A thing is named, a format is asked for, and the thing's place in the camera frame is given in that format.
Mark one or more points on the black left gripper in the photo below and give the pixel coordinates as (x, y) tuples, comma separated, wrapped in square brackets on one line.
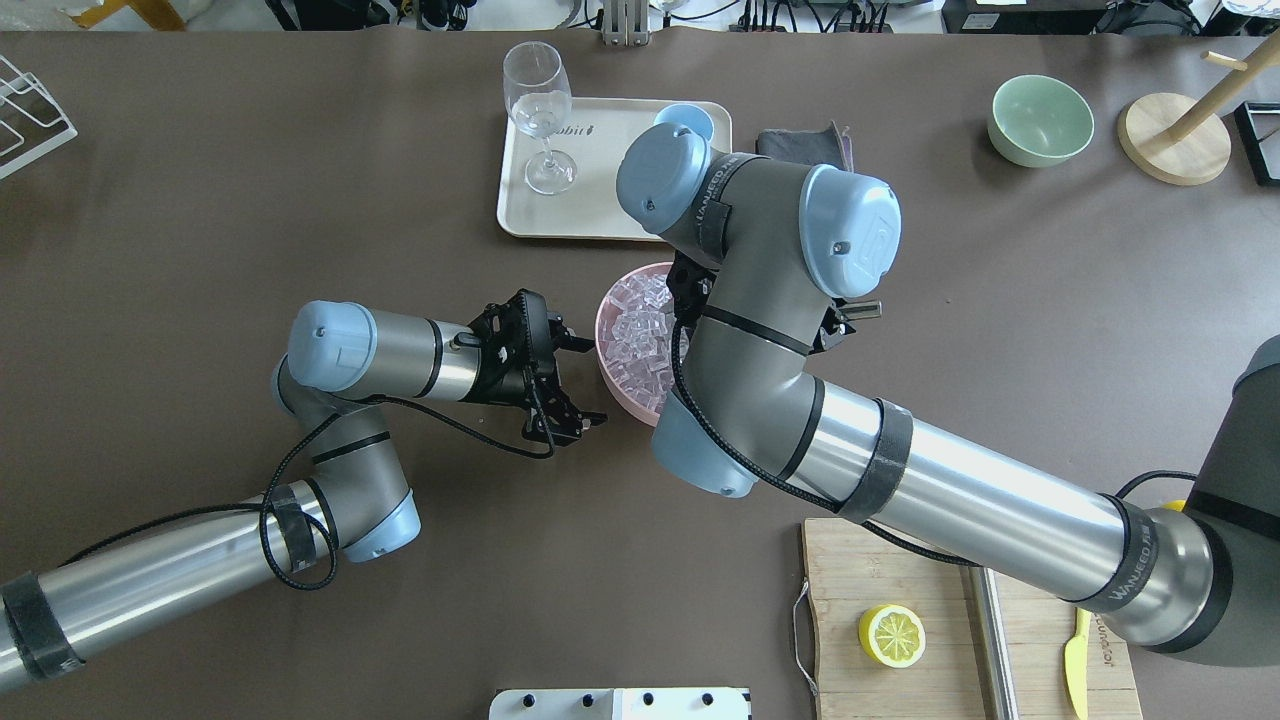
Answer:
[(503, 382)]

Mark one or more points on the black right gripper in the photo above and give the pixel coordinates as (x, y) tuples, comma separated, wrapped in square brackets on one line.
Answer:
[(688, 287)]

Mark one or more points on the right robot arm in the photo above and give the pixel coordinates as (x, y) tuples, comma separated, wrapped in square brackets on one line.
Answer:
[(766, 250)]

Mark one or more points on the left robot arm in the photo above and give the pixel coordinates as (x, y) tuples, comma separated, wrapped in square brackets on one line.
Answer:
[(344, 363)]

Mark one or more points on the pile of clear ice cubes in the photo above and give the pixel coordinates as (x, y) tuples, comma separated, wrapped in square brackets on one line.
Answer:
[(640, 335)]

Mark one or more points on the light blue cup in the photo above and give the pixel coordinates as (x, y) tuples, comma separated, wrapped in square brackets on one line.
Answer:
[(687, 115)]

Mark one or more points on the pink bowl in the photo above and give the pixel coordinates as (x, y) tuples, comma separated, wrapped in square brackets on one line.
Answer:
[(625, 385)]

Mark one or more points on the cream rabbit serving tray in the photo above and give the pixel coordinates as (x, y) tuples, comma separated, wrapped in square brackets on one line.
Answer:
[(599, 133)]

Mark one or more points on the folded grey cloth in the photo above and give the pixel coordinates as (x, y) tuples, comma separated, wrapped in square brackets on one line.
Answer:
[(829, 146)]

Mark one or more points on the clear wine glass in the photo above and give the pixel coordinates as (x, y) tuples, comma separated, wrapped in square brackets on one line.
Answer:
[(538, 100)]

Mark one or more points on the bamboo cutting board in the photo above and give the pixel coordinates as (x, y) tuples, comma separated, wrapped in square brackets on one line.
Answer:
[(850, 571)]

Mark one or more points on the light green bowl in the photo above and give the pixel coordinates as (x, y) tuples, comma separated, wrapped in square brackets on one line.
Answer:
[(1038, 122)]

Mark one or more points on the half lemon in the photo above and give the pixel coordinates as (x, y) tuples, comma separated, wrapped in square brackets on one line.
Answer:
[(892, 635)]

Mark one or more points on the steel muddler black tip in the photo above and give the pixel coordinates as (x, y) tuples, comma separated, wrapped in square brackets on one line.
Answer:
[(992, 641)]

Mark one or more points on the yellow plastic knife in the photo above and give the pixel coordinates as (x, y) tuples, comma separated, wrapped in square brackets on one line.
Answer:
[(1075, 658)]

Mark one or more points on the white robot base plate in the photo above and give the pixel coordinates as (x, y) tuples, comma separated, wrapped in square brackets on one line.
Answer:
[(623, 703)]

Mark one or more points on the white wire cup rack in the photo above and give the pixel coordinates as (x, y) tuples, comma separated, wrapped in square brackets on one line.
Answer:
[(32, 120)]

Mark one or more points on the black picture frame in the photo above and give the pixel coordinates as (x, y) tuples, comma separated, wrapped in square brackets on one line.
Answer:
[(1257, 125)]

